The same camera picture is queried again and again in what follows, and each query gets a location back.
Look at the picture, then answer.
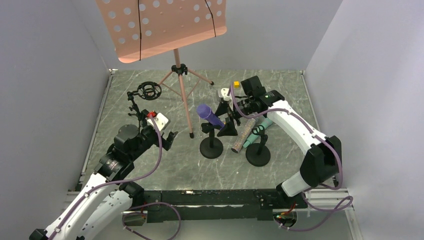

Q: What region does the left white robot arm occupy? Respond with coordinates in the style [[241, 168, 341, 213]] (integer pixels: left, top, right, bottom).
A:
[[29, 124, 177, 240]]

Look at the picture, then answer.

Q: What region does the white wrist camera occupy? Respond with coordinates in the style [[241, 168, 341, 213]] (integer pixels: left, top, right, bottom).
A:
[[146, 111, 171, 132], [217, 88, 233, 103]]

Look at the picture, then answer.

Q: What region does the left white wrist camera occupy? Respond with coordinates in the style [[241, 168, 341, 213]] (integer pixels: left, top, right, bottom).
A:
[[146, 111, 171, 132]]

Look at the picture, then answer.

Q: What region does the black shock mount tripod stand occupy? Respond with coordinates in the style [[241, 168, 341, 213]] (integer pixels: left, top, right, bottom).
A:
[[126, 81, 162, 128]]

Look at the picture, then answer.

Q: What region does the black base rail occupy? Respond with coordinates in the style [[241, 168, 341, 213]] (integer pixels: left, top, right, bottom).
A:
[[129, 188, 308, 223]]

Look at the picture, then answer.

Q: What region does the teal green microphone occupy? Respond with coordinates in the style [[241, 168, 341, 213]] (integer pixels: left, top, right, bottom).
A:
[[242, 118, 273, 148]]

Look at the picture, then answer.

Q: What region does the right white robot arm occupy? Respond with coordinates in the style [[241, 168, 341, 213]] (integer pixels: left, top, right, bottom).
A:
[[215, 75, 343, 199]]

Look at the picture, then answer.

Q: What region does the pink perforated music stand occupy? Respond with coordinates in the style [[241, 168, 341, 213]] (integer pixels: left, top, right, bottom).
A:
[[96, 0, 227, 138]]

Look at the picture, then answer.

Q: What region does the black round base mic stand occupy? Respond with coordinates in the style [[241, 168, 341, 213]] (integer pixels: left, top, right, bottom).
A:
[[245, 130, 271, 167]]

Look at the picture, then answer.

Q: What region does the black desk mic stand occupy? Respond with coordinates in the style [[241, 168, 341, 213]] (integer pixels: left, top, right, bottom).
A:
[[199, 122, 223, 159]]

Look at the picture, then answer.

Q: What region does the purple microphone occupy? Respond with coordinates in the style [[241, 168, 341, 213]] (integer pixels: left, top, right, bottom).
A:
[[196, 104, 225, 129]]

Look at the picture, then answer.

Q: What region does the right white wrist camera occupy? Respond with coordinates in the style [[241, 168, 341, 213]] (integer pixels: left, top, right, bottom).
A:
[[217, 88, 233, 103]]

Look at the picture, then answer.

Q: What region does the glitter sequin microphone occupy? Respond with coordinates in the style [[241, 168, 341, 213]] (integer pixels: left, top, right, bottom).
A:
[[231, 118, 257, 154]]

